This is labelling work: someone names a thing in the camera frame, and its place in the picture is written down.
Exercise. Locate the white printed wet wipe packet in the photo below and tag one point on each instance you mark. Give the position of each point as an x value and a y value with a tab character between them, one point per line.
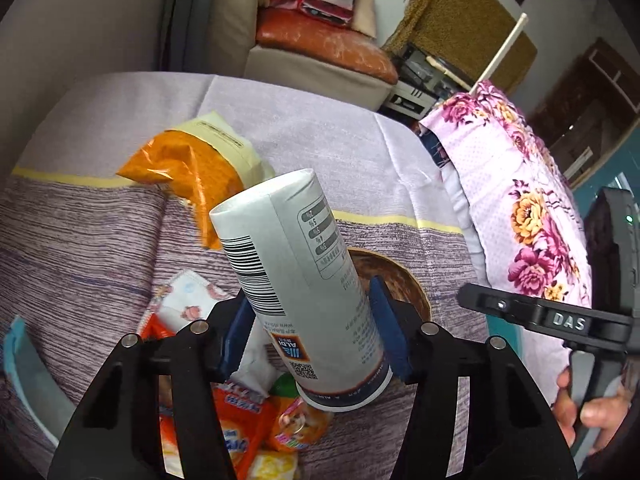
190	295

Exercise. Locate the light blue wrapper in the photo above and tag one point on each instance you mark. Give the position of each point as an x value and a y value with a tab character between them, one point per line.
35	385

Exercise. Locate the striped purple bedsheet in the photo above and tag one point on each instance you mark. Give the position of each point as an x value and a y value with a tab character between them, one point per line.
100	260

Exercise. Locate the orange seat cushion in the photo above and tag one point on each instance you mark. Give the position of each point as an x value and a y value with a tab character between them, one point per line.
325	45

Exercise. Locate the red orange small packet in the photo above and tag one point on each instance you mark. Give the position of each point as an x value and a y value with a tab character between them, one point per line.
240	435

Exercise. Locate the dark wooden cabinet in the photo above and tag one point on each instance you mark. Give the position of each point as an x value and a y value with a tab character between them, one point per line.
590	105

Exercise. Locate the yellow and white wrapper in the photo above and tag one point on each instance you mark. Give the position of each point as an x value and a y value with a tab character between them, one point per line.
275	467

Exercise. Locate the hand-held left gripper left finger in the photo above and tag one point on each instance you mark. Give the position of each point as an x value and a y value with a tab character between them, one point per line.
237	332

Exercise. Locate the person's right hand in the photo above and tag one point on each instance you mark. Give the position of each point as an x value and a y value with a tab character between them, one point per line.
605	412

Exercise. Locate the cream sofa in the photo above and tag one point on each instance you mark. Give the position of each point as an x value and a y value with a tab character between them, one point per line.
230	25

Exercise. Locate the orange and cream snack packet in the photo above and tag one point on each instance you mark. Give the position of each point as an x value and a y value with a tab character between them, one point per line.
200	175

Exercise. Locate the white pole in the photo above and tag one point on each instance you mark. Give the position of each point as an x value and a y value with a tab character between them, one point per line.
500	50

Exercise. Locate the black stereo equipment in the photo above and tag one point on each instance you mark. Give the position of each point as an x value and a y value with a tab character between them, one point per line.
415	90

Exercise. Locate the grey curtain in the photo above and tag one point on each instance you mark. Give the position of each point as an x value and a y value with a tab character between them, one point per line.
190	10

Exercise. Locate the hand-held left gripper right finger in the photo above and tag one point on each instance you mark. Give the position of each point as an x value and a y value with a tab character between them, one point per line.
387	332

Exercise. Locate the leopard print cloth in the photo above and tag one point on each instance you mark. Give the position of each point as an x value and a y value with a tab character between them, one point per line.
450	10

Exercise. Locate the pink floral quilt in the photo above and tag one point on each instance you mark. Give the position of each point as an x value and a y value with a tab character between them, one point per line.
500	185

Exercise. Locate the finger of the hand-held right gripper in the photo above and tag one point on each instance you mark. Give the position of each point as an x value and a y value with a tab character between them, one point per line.
500	305

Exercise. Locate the white cylindrical paper can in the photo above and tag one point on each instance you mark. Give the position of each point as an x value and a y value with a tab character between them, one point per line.
300	270

